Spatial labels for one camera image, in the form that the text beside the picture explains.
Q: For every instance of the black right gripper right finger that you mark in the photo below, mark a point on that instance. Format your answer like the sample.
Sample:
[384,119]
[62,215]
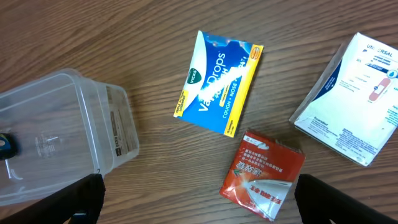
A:
[320,203]

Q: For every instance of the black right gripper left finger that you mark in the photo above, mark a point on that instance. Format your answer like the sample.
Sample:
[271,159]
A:
[80,202]

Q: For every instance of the dark bottle white cap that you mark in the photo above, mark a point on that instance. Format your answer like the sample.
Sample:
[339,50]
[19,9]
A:
[9,147]

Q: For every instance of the clear plastic container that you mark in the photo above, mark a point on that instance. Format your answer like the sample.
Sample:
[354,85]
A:
[65,127]

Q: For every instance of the red sachet packet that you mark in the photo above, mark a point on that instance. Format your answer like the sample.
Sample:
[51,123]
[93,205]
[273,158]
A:
[261,174]

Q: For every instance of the white bandage box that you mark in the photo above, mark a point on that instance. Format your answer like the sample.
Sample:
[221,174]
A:
[352,108]

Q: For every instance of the blue Vicks VapoDrops packet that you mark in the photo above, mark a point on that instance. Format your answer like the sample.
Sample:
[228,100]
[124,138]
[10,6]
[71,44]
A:
[219,77]

